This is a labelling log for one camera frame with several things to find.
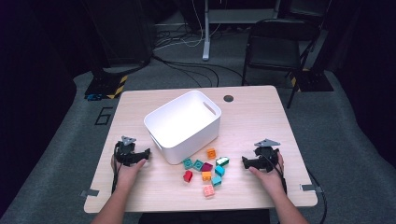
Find white metal desk frame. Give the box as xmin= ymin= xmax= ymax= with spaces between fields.
xmin=201 ymin=0 xmax=281 ymax=62

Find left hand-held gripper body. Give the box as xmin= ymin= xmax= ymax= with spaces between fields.
xmin=113 ymin=135 xmax=144 ymax=167

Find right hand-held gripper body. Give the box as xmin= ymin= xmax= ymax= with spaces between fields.
xmin=253 ymin=138 xmax=281 ymax=173

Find black stand base hazard stripes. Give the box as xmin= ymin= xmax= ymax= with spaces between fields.
xmin=84 ymin=66 xmax=129 ymax=101
xmin=290 ymin=68 xmax=334 ymax=93

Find large dark box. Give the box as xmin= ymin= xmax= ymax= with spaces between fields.
xmin=82 ymin=0 xmax=157 ymax=69

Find hand-held gripper black cable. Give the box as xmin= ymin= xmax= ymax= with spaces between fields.
xmin=110 ymin=142 xmax=121 ymax=194
xmin=274 ymin=153 xmax=329 ymax=224

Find person's dark clothing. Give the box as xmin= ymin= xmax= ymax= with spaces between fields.
xmin=138 ymin=208 xmax=271 ymax=224

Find right hand-held gripper black cable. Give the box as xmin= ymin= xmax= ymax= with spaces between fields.
xmin=274 ymin=153 xmax=329 ymax=224

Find black floor cable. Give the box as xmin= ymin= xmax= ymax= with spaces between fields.
xmin=151 ymin=55 xmax=250 ymax=89

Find left hand-held gripper black cable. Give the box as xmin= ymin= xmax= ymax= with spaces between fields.
xmin=110 ymin=142 xmax=121 ymax=194

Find pink toy brick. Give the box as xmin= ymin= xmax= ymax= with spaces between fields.
xmin=203 ymin=184 xmax=216 ymax=198

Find black folding chair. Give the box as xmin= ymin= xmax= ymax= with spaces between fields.
xmin=241 ymin=18 xmax=322 ymax=110

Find person's right hand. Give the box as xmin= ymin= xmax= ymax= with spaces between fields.
xmin=247 ymin=151 xmax=286 ymax=194

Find white floor cables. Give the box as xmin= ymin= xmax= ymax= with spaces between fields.
xmin=153 ymin=0 xmax=222 ymax=50

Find person's left hand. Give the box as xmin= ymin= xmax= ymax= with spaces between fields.
xmin=110 ymin=158 xmax=147 ymax=189

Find white plastic storage bin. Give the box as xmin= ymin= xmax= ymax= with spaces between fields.
xmin=143 ymin=90 xmax=222 ymax=165

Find grey tape strip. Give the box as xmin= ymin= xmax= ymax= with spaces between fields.
xmin=299 ymin=183 xmax=323 ymax=193
xmin=79 ymin=189 xmax=100 ymax=198

